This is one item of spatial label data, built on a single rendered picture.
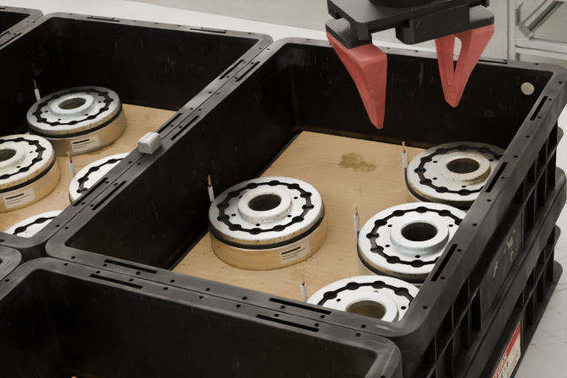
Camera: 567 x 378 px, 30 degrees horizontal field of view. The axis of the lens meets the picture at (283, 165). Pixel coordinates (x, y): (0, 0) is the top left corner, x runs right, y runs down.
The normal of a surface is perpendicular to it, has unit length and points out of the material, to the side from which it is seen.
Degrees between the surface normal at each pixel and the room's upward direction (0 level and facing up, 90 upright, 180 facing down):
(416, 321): 0
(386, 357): 0
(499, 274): 90
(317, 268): 0
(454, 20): 89
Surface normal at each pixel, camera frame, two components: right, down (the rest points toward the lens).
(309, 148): -0.11, -0.86
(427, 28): 0.34, 0.43
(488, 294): 0.88, 0.15
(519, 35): -0.55, 0.48
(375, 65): 0.36, 0.72
